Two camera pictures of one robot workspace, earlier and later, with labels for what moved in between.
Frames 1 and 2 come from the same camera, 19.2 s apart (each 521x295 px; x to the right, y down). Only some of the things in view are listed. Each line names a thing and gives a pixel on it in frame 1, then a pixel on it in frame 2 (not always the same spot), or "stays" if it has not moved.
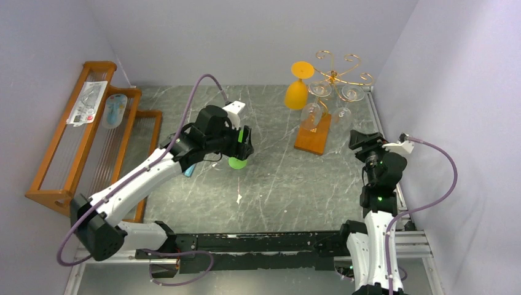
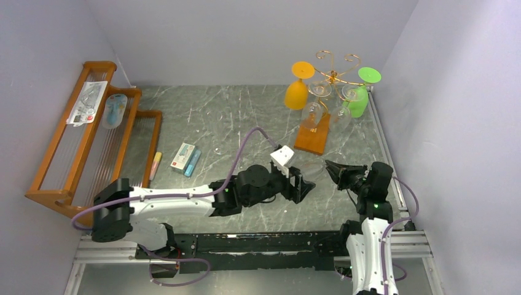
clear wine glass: [311, 114] stays
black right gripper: [367, 141] -> [354, 177]
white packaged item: [86, 106] stays
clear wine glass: [341, 118] stays
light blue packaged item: [114, 110] stays
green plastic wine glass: [235, 163] -> [358, 99]
